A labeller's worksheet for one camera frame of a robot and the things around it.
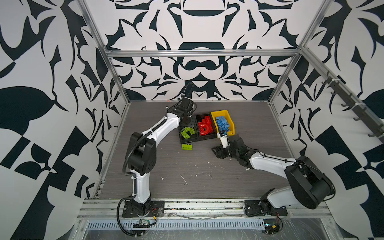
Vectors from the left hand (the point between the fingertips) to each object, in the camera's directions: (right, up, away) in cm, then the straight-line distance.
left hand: (191, 118), depth 92 cm
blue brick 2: (+23, -5, +9) cm, 25 cm away
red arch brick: (+9, -6, +8) cm, 14 cm away
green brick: (-4, -11, +7) cm, 14 cm away
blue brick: (+19, -2, +11) cm, 22 cm away
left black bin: (+2, -3, -9) cm, 10 cm away
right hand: (+15, -16, -3) cm, 22 cm away
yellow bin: (+24, +3, +14) cm, 28 cm away
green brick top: (-3, -18, +2) cm, 18 cm away
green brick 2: (-1, -7, +9) cm, 12 cm away
